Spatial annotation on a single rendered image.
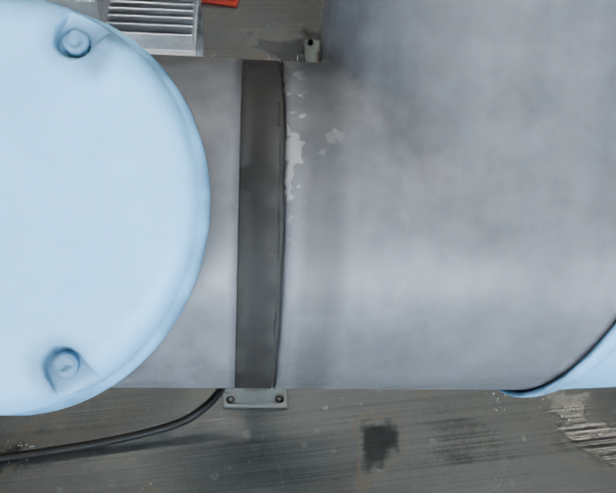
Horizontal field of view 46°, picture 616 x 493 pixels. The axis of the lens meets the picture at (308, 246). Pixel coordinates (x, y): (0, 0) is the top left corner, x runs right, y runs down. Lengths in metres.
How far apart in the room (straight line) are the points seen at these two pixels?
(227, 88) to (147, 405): 0.66
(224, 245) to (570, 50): 0.09
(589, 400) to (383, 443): 0.24
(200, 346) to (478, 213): 0.07
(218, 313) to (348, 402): 0.65
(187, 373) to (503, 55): 0.10
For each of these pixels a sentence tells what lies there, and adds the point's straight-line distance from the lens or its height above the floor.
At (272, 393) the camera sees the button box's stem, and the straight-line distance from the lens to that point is 0.80.
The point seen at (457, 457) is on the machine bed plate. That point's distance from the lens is 0.82.
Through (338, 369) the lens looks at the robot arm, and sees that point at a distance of 0.18.
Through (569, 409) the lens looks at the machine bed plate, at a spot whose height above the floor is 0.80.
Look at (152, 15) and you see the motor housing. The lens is 0.73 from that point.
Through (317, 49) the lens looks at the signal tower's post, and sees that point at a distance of 1.17.
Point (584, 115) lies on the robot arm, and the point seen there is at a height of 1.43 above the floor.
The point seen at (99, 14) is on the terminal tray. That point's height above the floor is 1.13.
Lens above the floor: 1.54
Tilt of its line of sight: 54 degrees down
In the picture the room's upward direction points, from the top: 8 degrees clockwise
